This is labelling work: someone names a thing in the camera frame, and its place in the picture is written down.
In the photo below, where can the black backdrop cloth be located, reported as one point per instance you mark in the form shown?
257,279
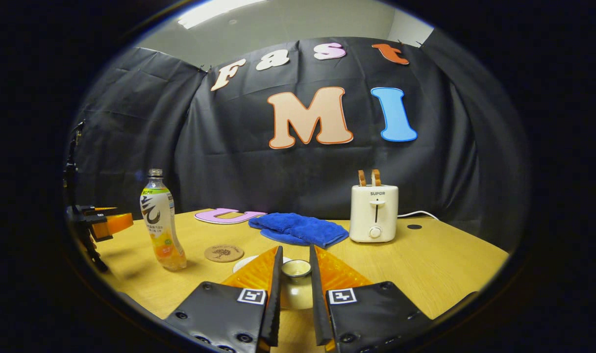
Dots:
156,137

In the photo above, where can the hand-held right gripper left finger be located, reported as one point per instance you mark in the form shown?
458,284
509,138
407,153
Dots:
272,314

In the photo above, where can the cream ceramic teacup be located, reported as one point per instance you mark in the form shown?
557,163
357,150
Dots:
244,264

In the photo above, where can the blue towel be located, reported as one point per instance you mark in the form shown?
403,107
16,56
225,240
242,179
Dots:
298,228

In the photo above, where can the labelled plastic water bottle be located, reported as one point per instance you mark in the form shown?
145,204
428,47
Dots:
161,220

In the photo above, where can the white toaster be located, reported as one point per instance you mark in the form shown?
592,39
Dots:
374,213

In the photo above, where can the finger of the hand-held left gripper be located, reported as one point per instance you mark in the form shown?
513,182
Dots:
114,223
94,210

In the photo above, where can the pink foam cutout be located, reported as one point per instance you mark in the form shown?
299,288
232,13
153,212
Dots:
214,217

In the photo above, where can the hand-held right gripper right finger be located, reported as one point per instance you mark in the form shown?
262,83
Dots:
320,314

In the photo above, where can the toasted bread slice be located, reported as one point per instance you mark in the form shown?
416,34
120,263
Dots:
361,177
376,177

